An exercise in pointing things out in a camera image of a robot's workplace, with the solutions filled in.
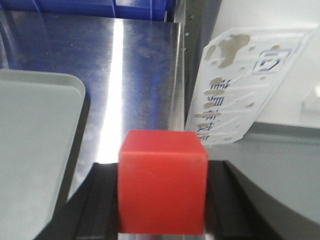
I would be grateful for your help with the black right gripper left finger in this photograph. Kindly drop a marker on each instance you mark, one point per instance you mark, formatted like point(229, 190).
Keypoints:
point(92, 212)

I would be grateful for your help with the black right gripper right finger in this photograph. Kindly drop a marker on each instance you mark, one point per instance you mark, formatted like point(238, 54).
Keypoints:
point(237, 209)

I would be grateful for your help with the red cube block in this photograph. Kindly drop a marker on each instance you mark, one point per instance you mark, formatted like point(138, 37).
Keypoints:
point(162, 183)

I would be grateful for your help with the grey metal tray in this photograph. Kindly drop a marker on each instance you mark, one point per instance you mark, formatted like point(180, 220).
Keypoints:
point(39, 114)

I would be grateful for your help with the white printed floor sign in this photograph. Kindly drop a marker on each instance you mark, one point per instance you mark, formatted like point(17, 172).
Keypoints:
point(238, 73)

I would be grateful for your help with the blue plastic bin right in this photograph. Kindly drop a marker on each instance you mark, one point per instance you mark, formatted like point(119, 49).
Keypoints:
point(150, 10)

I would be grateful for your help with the metal shelf upright post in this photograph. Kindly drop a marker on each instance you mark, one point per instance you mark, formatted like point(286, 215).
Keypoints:
point(197, 19)

